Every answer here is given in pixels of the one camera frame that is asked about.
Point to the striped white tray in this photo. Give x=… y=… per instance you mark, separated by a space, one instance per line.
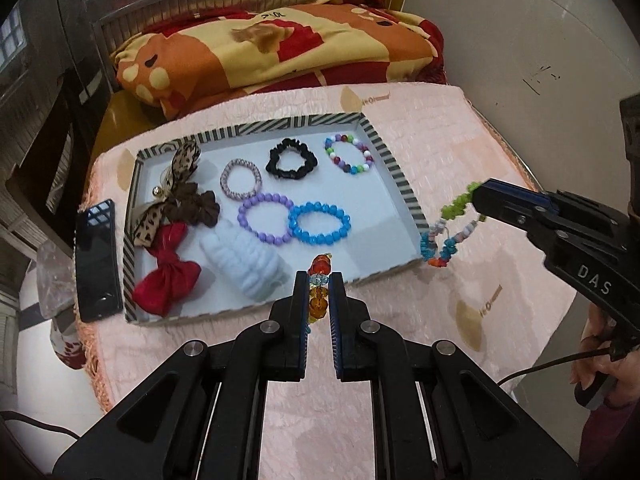
x=357 y=205

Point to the red satin hair bow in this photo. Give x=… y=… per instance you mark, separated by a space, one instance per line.
x=173 y=279

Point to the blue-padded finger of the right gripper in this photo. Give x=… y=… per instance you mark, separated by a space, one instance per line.
x=510 y=204

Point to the pink fuzzy bed cover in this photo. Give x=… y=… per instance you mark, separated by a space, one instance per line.
x=320 y=428

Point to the leopard print hair bow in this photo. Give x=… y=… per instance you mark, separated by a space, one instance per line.
x=175 y=199

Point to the orange yellow cartoon blanket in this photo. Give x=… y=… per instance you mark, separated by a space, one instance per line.
x=190 y=65

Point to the light blue fluffy scrunchie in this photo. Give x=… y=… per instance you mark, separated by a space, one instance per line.
x=253 y=268

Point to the grey cushioned stool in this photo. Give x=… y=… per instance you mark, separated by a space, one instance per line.
x=57 y=298

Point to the dark wooden chair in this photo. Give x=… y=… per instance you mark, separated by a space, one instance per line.
x=41 y=192

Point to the black scrunchie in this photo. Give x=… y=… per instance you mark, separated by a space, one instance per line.
x=291 y=159

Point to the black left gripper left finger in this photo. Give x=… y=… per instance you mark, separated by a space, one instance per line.
x=277 y=347

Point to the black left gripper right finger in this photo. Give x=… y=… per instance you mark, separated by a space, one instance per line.
x=363 y=348

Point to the black smartphone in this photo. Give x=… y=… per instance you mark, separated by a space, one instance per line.
x=97 y=280

